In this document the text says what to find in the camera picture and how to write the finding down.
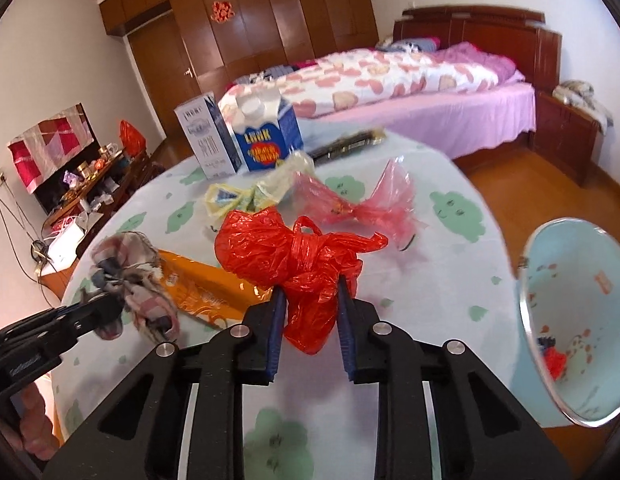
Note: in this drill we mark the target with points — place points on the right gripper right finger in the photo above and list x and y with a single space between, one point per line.
439 407

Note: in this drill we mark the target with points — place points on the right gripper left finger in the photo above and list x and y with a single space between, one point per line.
179 412

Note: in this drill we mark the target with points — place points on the plaid cloth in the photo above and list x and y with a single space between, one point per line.
128 267

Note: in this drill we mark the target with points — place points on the orange snack box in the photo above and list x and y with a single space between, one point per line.
215 296

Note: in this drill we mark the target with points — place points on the red plastic bag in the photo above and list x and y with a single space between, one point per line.
302 260

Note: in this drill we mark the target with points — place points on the pink transparent plastic bag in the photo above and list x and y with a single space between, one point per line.
388 210

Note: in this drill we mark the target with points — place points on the pale yellow printed plastic bag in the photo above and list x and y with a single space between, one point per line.
265 192

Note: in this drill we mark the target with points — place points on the light blue trash bin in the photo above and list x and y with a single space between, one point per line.
569 302

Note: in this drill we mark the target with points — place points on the person left hand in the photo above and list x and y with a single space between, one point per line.
35 427

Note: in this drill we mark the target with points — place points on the wooden sideboard cabinet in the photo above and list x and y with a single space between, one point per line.
73 227

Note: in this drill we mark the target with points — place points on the cloud pattern tablecloth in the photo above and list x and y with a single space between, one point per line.
285 345

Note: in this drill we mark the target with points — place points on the television with red cloth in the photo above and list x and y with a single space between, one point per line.
45 152

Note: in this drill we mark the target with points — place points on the red gift bag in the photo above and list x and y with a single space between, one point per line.
132 140

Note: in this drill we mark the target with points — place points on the white tall milk carton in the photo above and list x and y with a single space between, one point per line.
206 131

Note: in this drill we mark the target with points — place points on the wooden nightstand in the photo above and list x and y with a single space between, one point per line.
566 137

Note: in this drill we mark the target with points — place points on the wooden bed pink sheet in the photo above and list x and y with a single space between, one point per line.
457 124

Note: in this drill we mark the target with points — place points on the wooden door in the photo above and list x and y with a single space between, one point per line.
165 69

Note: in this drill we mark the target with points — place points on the dark flat snack packet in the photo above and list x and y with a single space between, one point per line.
347 145

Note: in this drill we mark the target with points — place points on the blue LOOK milk carton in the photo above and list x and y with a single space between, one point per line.
264 125

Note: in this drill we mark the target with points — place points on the clothes pile on nightstand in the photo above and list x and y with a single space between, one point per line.
580 94

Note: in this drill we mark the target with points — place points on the heart pattern duvet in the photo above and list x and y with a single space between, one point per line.
345 80

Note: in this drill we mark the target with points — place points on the red double happiness decal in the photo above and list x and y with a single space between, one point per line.
222 12

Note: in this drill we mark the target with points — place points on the wooden wardrobe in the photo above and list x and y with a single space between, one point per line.
262 34

